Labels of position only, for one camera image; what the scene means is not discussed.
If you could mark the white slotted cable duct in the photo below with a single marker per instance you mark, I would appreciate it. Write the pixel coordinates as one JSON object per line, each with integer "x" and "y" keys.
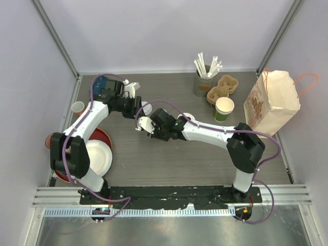
{"x": 98, "y": 212}

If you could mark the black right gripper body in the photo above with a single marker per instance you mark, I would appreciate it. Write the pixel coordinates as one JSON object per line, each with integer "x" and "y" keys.
{"x": 160, "y": 132}

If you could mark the bear print paper bag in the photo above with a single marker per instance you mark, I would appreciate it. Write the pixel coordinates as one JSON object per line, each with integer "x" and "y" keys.
{"x": 273, "y": 101}

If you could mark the white paper plate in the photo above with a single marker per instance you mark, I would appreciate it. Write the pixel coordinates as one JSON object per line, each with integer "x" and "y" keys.
{"x": 100, "y": 156}

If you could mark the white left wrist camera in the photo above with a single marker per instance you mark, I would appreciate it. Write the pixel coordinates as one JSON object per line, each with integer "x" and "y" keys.
{"x": 130, "y": 89}

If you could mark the white plastic cup lid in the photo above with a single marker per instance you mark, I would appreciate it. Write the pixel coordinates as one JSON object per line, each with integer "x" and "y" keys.
{"x": 188, "y": 116}

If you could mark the small pink cup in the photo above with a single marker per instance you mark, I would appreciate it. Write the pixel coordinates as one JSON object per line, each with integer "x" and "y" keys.
{"x": 78, "y": 108}

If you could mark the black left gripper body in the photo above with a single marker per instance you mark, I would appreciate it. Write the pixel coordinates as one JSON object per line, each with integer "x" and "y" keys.
{"x": 127, "y": 106}

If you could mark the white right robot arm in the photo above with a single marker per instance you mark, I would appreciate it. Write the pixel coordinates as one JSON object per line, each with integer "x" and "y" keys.
{"x": 245, "y": 149}

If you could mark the white plastic lid stack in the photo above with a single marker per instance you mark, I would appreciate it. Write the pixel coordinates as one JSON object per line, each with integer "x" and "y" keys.
{"x": 146, "y": 108}

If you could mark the stacked green paper cups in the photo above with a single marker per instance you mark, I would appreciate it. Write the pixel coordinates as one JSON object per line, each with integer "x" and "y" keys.
{"x": 224, "y": 106}

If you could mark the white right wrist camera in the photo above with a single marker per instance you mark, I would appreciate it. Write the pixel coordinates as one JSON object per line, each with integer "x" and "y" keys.
{"x": 145, "y": 124}

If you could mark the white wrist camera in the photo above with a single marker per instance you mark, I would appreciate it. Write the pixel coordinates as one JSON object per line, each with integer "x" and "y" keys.
{"x": 145, "y": 124}
{"x": 130, "y": 89}

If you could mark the brown pulp cup carrier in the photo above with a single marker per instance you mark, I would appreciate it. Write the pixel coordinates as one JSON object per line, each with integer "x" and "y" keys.
{"x": 225, "y": 86}

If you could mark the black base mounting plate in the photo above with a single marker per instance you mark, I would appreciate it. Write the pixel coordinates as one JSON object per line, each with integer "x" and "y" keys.
{"x": 178, "y": 197}

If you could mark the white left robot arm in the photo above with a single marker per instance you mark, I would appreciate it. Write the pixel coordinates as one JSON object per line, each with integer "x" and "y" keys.
{"x": 68, "y": 151}

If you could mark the pink floral mug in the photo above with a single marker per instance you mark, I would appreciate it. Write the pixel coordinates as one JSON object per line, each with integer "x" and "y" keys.
{"x": 48, "y": 141}

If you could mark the grey straw holder cup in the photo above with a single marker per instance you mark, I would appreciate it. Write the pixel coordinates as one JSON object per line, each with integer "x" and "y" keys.
{"x": 201, "y": 86}

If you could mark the blue ceramic dish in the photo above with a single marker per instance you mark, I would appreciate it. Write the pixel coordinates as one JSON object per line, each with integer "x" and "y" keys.
{"x": 99, "y": 85}

